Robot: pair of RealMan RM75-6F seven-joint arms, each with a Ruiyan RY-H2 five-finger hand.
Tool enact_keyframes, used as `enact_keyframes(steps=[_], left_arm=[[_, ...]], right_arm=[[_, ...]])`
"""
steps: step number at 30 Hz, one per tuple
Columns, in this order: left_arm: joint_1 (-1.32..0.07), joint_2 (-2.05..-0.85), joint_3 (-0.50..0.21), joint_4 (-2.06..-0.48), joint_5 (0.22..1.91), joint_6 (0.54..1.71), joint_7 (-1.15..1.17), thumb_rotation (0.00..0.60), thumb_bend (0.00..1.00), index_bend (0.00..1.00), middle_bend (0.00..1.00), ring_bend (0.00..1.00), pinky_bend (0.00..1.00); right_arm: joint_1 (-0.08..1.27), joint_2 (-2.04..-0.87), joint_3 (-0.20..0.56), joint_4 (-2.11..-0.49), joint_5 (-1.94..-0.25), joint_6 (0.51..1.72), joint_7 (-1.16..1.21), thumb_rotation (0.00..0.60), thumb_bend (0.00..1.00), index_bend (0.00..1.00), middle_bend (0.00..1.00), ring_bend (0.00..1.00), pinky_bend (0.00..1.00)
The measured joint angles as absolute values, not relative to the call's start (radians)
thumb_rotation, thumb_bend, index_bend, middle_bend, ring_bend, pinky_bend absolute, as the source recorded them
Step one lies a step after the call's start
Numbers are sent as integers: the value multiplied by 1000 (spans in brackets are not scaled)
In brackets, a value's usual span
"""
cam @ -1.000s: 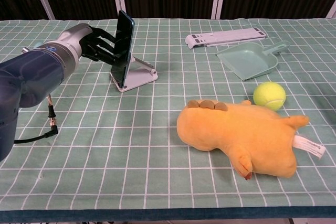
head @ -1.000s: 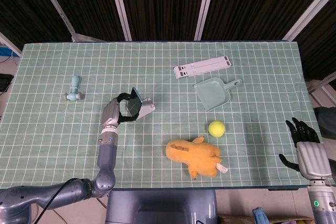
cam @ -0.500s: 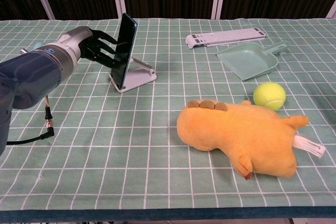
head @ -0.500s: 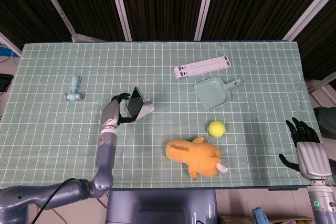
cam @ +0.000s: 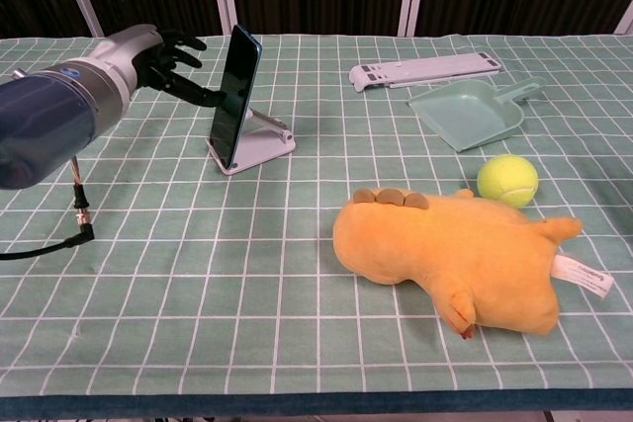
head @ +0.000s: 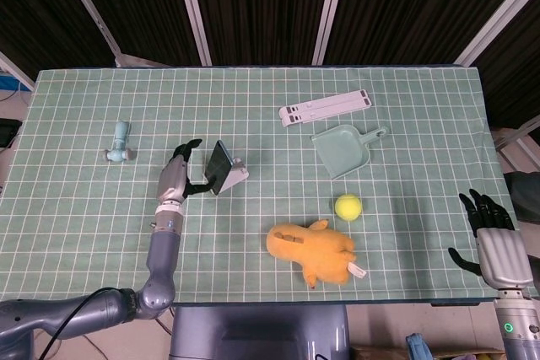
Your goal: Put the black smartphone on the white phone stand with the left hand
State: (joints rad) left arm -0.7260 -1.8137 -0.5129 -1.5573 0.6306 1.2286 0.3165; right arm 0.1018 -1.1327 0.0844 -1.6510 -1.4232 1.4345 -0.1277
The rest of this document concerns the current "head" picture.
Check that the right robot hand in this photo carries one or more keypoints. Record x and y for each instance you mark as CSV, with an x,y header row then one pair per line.
x,y
502,254

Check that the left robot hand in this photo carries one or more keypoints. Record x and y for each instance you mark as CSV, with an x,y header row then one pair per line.
x,y
173,181

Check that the black smartphone with blue edge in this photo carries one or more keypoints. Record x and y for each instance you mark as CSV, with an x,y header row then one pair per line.
x,y
217,166

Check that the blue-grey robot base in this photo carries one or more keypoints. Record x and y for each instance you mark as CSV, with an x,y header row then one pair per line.
x,y
259,334

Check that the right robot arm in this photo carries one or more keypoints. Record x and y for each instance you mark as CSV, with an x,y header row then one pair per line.
x,y
516,326

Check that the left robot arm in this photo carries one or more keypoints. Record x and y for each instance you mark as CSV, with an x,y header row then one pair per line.
x,y
162,259

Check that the white folding phone stand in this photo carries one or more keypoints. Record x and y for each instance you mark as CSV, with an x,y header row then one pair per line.
x,y
236,174

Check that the white folded laptop stand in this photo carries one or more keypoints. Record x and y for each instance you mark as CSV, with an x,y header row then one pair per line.
x,y
325,107

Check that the dark chair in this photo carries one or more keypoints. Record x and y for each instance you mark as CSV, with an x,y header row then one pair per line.
x,y
525,195

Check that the blue fabric bag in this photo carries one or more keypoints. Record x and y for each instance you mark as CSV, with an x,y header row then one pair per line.
x,y
419,347

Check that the green checked tablecloth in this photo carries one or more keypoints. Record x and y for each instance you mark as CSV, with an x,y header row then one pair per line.
x,y
274,82

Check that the orange plush toy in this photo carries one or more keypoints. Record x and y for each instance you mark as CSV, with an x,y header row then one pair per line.
x,y
312,250

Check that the cardboard box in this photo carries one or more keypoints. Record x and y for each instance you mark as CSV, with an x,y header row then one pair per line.
x,y
379,353

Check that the yellow tennis ball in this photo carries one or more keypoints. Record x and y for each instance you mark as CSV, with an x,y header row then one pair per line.
x,y
348,207

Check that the black box device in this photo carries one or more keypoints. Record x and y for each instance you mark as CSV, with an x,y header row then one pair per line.
x,y
8,132

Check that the green plastic dustpan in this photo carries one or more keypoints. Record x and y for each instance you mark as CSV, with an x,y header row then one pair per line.
x,y
343,149

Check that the grey metal frame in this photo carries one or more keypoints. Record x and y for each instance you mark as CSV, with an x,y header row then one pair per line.
x,y
516,136

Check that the white frame post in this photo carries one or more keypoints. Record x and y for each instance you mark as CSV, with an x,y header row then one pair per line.
x,y
329,10
498,18
194,14
90,14
17,71

